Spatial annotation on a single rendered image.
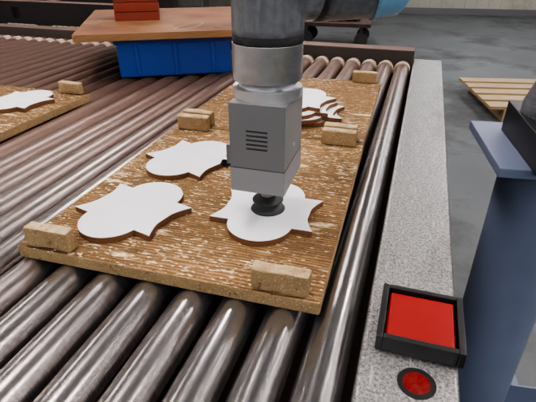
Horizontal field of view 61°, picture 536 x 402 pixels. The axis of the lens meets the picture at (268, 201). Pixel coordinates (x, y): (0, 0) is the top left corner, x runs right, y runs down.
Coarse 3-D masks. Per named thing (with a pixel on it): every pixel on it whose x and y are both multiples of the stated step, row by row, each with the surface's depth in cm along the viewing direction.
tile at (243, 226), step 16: (240, 192) 61; (288, 192) 61; (224, 208) 57; (240, 208) 57; (288, 208) 57; (304, 208) 57; (240, 224) 54; (256, 224) 54; (272, 224) 54; (288, 224) 54; (304, 224) 54; (240, 240) 52; (256, 240) 51; (272, 240) 51
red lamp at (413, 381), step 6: (408, 372) 39; (414, 372) 39; (408, 378) 38; (414, 378) 38; (420, 378) 38; (426, 378) 38; (408, 384) 38; (414, 384) 38; (420, 384) 38; (426, 384) 38; (408, 390) 37; (414, 390) 37; (420, 390) 37; (426, 390) 37
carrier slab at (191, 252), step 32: (320, 160) 72; (352, 160) 72; (96, 192) 63; (192, 192) 63; (224, 192) 63; (320, 192) 63; (64, 224) 56; (192, 224) 56; (224, 224) 56; (320, 224) 56; (32, 256) 52; (64, 256) 50; (96, 256) 50; (128, 256) 50; (160, 256) 50; (192, 256) 50; (224, 256) 50; (256, 256) 50; (288, 256) 50; (320, 256) 50; (192, 288) 47; (224, 288) 46; (320, 288) 45
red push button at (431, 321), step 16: (400, 304) 44; (416, 304) 44; (432, 304) 44; (448, 304) 44; (400, 320) 42; (416, 320) 42; (432, 320) 42; (448, 320) 42; (400, 336) 41; (416, 336) 41; (432, 336) 41; (448, 336) 41
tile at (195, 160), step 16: (176, 144) 75; (192, 144) 75; (208, 144) 75; (224, 144) 75; (160, 160) 70; (176, 160) 70; (192, 160) 70; (208, 160) 70; (160, 176) 66; (176, 176) 66; (192, 176) 66
